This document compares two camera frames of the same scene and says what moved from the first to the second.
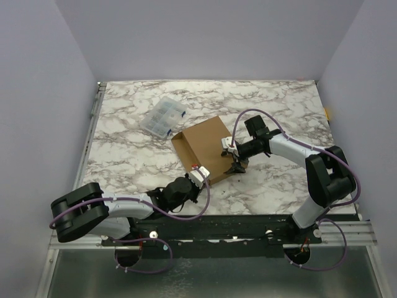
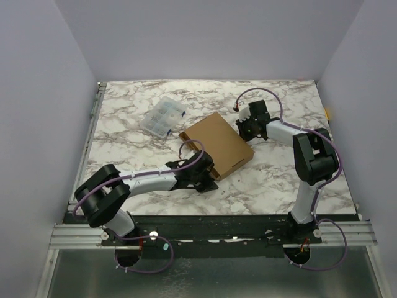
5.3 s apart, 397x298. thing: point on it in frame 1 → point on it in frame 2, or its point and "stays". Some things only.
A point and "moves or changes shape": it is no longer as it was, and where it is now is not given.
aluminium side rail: [97, 100] stays
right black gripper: [235, 156] → [248, 126]
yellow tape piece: [326, 113] stays
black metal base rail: [214, 236] stays
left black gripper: [197, 189] → [208, 185]
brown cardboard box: [201, 146] moves or changes shape
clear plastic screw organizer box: [164, 117] stays
